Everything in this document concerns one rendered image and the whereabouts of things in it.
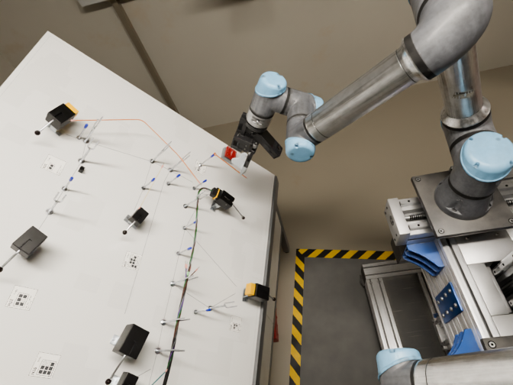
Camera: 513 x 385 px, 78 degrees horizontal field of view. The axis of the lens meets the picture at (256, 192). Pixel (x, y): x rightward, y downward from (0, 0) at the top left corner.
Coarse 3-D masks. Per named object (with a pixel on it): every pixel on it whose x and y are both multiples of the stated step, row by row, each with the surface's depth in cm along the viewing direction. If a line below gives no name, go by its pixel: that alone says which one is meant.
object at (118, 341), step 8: (128, 328) 79; (136, 328) 79; (120, 336) 80; (128, 336) 77; (136, 336) 78; (144, 336) 79; (112, 344) 83; (120, 344) 76; (128, 344) 76; (136, 344) 77; (120, 352) 75; (128, 352) 76; (136, 352) 77; (112, 376) 74
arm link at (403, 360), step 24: (384, 360) 53; (408, 360) 52; (432, 360) 48; (456, 360) 44; (480, 360) 41; (504, 360) 39; (384, 384) 52; (408, 384) 48; (432, 384) 45; (456, 384) 43; (480, 384) 40; (504, 384) 38
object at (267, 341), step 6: (270, 324) 154; (270, 330) 154; (264, 336) 140; (270, 336) 153; (264, 342) 140; (270, 342) 153; (264, 348) 140; (270, 348) 153; (264, 354) 140; (264, 360) 139; (264, 366) 139; (264, 372) 139; (264, 378) 139; (264, 384) 139
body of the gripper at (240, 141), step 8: (240, 120) 94; (240, 128) 99; (248, 128) 97; (256, 128) 93; (264, 128) 94; (240, 136) 98; (248, 136) 99; (232, 144) 102; (240, 144) 100; (248, 144) 99; (256, 144) 99
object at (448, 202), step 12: (444, 180) 95; (444, 192) 93; (456, 192) 89; (492, 192) 86; (444, 204) 94; (456, 204) 92; (468, 204) 89; (480, 204) 88; (456, 216) 93; (468, 216) 91; (480, 216) 92
